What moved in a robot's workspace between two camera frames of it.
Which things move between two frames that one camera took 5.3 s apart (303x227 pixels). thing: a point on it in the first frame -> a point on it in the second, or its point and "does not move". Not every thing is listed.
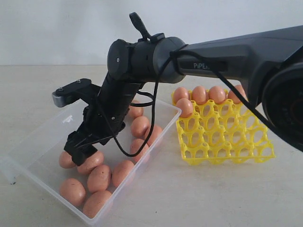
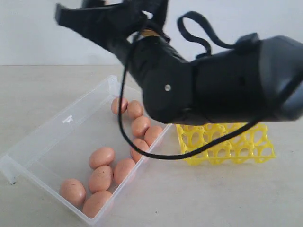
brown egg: x=98 y=178 does not move
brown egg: x=120 y=170 does not move
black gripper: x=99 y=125 -> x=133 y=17
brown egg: x=72 y=191 does not move
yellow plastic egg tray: x=224 y=133 does not move
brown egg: x=85 y=168 -> x=101 y=156
